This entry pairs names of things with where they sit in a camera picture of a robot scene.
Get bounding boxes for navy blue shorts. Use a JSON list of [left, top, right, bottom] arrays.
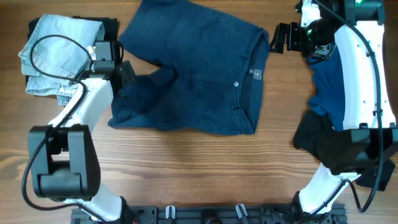
[[108, 1, 269, 135]]

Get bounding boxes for blue garment in pile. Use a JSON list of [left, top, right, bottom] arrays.
[[308, 47, 345, 131]]

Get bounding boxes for folded light blue jeans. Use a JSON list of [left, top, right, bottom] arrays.
[[19, 14, 105, 106]]

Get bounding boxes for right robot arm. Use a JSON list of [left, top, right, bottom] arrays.
[[270, 0, 397, 218]]

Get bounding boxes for folded black garment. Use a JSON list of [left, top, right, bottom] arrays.
[[25, 16, 119, 86]]

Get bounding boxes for right black cable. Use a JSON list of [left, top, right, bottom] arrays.
[[310, 0, 384, 215]]

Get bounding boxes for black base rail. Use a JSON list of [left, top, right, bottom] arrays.
[[70, 203, 347, 224]]

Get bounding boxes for black cable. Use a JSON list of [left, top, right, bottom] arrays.
[[310, 0, 384, 215], [21, 34, 106, 223]]

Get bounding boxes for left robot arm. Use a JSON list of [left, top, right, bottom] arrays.
[[21, 38, 135, 223]]

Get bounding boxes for black garment under pile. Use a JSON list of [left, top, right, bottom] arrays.
[[292, 109, 396, 192]]

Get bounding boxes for left black cable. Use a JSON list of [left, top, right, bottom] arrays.
[[21, 34, 106, 223]]

